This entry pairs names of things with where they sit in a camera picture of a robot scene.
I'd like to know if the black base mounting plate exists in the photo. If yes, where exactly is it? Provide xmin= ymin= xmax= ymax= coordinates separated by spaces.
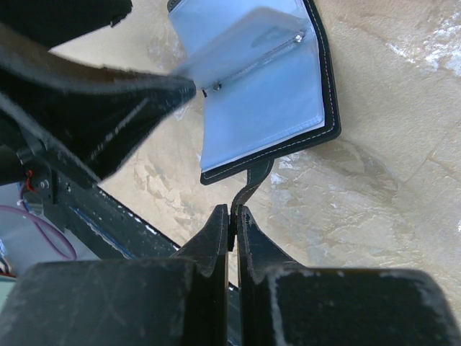
xmin=24 ymin=161 xmax=180 ymax=259

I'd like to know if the black leather card holder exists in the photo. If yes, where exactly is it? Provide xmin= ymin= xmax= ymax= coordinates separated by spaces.
xmin=167 ymin=0 xmax=342 ymax=213

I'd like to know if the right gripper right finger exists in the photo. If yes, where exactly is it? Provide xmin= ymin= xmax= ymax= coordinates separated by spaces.
xmin=236 ymin=206 xmax=460 ymax=345

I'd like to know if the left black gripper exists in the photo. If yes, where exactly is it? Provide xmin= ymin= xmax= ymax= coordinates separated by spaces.
xmin=1 ymin=0 xmax=196 ymax=180

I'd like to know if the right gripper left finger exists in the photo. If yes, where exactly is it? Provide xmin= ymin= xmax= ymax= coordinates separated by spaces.
xmin=1 ymin=205 xmax=228 ymax=345

